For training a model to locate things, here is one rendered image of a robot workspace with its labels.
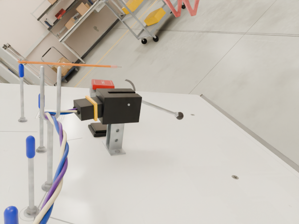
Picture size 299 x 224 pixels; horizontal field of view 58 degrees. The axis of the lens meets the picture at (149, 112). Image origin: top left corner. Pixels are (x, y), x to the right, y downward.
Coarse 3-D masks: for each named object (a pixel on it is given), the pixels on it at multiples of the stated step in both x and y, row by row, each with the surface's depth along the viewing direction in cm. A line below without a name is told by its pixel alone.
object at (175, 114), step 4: (144, 100) 42; (128, 104) 38; (148, 104) 42; (152, 104) 42; (156, 108) 43; (160, 108) 43; (164, 108) 44; (168, 112) 44; (172, 112) 45; (176, 112) 45; (176, 116) 45
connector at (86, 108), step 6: (96, 96) 39; (78, 102) 37; (84, 102) 37; (90, 102) 37; (96, 102) 37; (102, 102) 37; (78, 108) 36; (84, 108) 36; (90, 108) 36; (78, 114) 36; (84, 114) 36; (90, 114) 37
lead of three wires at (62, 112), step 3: (72, 108) 37; (75, 108) 37; (54, 111) 35; (63, 111) 36; (66, 111) 36; (69, 111) 36; (72, 111) 36; (75, 111) 37; (45, 114) 29; (51, 114) 34; (54, 114) 34; (60, 114) 35; (63, 114) 36; (66, 114) 36; (45, 117) 28
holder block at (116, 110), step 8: (96, 88) 40; (104, 88) 40; (112, 88) 41; (120, 88) 41; (128, 88) 42; (104, 96) 37; (112, 96) 37; (120, 96) 37; (128, 96) 38; (136, 96) 38; (104, 104) 37; (112, 104) 37; (120, 104) 38; (136, 104) 39; (104, 112) 37; (112, 112) 38; (120, 112) 38; (128, 112) 39; (136, 112) 39; (104, 120) 37; (112, 120) 38; (120, 120) 39; (128, 120) 39; (136, 120) 40
